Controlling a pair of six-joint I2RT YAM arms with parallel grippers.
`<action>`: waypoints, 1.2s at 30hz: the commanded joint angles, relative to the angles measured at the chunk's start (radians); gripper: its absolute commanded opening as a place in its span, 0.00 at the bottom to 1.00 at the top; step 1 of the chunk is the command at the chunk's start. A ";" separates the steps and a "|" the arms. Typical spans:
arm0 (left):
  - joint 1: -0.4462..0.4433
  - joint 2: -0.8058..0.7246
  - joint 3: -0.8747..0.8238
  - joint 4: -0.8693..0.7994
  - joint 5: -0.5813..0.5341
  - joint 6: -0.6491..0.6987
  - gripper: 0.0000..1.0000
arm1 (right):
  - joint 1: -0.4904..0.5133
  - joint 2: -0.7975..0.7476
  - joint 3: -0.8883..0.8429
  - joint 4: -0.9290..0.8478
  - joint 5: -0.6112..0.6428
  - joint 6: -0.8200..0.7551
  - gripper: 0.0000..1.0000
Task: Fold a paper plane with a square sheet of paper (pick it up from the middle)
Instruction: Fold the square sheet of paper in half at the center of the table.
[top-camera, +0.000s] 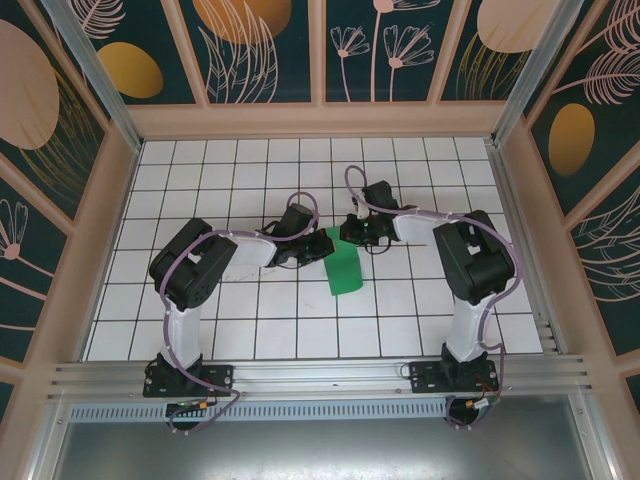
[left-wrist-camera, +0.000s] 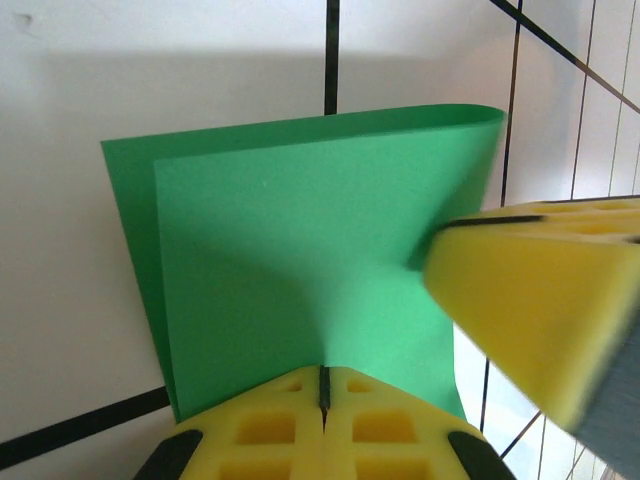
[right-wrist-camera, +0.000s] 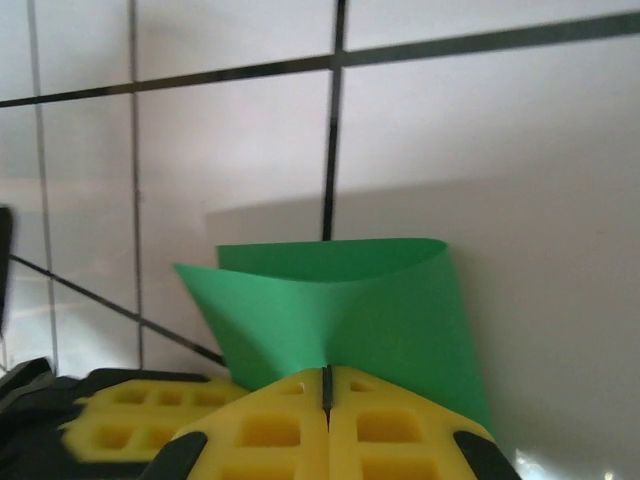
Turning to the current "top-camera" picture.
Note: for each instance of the three flowers wall panel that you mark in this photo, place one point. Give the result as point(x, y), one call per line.
point(370, 80)

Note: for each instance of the large pale disc wall panel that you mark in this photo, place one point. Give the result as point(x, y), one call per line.
point(25, 100)

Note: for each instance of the small circuit board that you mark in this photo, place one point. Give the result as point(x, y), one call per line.
point(482, 404)
point(187, 406)

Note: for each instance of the aluminium frame bar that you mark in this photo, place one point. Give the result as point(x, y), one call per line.
point(46, 445)
point(597, 445)

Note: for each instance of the orange disc leaves wall panel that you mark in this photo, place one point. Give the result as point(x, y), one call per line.
point(240, 20)

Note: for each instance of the pale disc grass wall panel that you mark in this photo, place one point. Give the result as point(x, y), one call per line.
point(505, 25)

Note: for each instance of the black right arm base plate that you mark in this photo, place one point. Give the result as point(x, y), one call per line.
point(422, 377)

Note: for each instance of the single flower wall panel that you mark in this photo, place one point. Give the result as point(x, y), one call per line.
point(20, 280)

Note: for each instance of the pink leaf outline wall panel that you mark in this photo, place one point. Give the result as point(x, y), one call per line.
point(610, 260)

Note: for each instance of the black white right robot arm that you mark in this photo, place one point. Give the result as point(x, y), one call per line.
point(475, 260)

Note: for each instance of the aluminium table side rail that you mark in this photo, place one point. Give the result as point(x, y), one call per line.
point(512, 200)

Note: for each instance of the aluminium corner post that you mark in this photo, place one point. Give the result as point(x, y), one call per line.
point(98, 80)
point(534, 75)

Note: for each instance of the aluminium mounting rail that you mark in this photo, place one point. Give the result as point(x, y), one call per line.
point(320, 375)

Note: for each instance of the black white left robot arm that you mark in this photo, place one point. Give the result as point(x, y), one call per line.
point(192, 270)

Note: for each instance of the grey metal sheet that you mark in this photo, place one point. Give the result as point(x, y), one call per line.
point(320, 450)

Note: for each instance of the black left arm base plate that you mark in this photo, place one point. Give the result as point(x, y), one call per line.
point(220, 377)

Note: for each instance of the orange oval feather wall panel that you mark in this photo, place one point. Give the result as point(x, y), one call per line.
point(572, 140)

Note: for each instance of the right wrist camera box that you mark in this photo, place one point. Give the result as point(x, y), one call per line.
point(361, 210)

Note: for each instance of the green paper sheet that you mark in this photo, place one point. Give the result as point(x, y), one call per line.
point(342, 272)

